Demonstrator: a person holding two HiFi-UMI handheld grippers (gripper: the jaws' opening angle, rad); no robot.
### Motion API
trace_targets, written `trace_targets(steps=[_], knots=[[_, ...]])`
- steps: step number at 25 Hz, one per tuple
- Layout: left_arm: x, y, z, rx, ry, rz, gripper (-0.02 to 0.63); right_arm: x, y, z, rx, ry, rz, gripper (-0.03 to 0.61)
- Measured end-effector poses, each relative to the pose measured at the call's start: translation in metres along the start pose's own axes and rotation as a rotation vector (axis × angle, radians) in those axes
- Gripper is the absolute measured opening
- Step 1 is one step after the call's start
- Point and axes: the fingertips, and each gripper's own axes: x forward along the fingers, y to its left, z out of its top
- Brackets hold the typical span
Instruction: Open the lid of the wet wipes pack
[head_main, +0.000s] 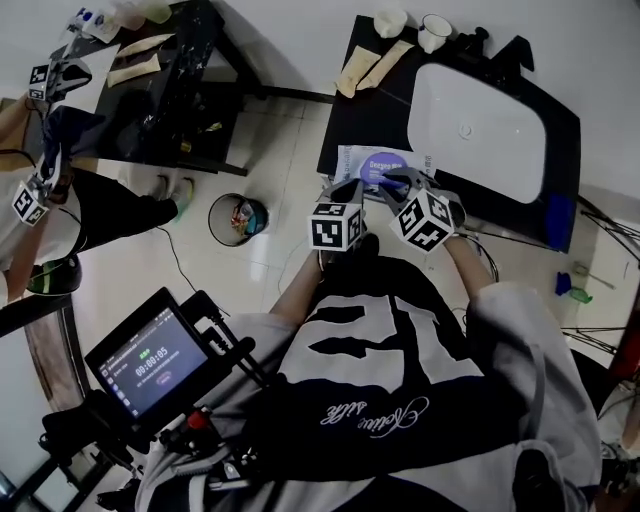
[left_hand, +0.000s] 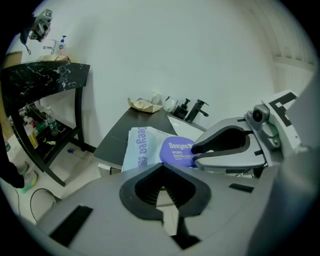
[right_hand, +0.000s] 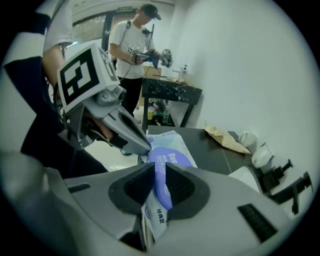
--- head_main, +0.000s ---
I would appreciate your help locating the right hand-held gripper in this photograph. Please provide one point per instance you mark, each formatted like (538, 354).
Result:
(425, 220)

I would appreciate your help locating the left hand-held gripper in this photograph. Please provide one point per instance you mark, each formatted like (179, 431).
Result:
(336, 227)

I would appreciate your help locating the wet wipes pack purple lid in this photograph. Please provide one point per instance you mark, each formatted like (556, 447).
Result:
(371, 165)

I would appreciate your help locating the person's right forearm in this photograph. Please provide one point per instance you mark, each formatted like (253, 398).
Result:
(472, 267)

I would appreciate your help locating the person's left forearm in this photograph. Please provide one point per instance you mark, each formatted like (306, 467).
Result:
(299, 287)

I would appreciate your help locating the white and blue wipes pack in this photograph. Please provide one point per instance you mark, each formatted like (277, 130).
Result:
(92, 22)

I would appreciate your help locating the black sink counter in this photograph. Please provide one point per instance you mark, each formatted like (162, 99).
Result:
(360, 130)

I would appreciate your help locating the white sink basin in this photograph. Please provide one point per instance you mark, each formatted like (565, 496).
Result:
(475, 132)

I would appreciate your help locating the white enamel mug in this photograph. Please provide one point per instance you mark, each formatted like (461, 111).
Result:
(432, 32)

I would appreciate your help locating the white plastic cup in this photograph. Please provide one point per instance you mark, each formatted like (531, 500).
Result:
(391, 22)

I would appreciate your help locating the black faucet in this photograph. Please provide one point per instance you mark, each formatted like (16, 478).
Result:
(492, 55)

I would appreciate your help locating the person's grey and black shirt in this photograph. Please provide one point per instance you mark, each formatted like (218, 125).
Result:
(400, 390)

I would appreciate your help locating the green and blue spray bottle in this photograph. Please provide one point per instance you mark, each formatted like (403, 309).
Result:
(575, 290)

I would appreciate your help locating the black side table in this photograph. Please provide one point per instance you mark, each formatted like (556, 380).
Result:
(165, 100)

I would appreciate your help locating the black tripod legs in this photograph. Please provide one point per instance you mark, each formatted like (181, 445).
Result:
(607, 225)

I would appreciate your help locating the black monitor with timer screen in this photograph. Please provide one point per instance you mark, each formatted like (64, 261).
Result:
(150, 362)

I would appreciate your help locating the black camera rig mount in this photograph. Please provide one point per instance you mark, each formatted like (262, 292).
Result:
(215, 350)

